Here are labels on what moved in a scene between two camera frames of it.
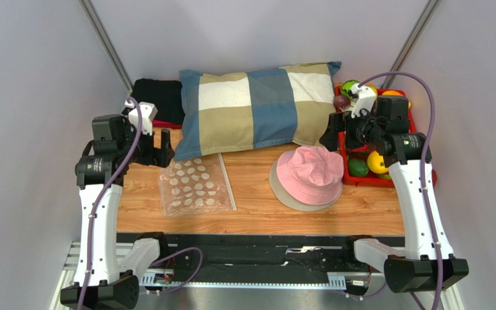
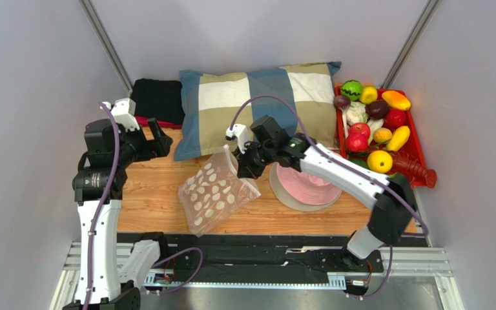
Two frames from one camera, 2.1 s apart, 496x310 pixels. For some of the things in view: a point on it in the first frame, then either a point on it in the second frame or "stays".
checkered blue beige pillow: [229, 112] stays
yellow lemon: [375, 162] stays
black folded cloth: [166, 95] stays
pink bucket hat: [307, 178] stays
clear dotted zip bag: [195, 186] to [213, 192]
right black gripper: [341, 132] to [250, 159]
